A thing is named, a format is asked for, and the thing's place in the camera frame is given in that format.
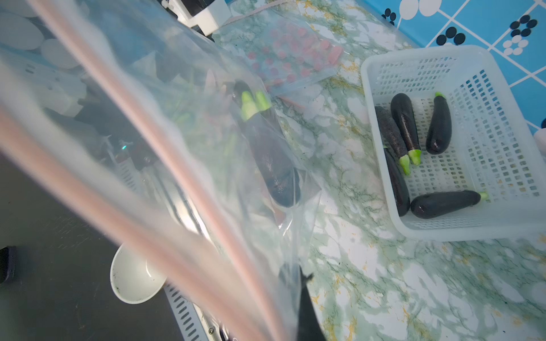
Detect aluminium front rail frame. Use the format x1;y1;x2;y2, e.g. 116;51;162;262
164;282;237;341

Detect dark purple eggplant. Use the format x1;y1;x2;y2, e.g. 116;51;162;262
232;80;301;207

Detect white plastic basket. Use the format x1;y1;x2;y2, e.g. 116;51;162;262
361;45;545;242

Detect eggplant in basket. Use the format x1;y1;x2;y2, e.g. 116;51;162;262
390;93;422;166
375;106;411;176
383;146;411;217
410;190;489;219
426;92;452;155

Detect clear pink-dotted zip bag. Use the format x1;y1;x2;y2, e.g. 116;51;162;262
0;0;323;341

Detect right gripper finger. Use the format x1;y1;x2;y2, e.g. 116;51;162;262
297;270;326;341

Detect white bowl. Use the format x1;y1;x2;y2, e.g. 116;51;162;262
109;244;167;305

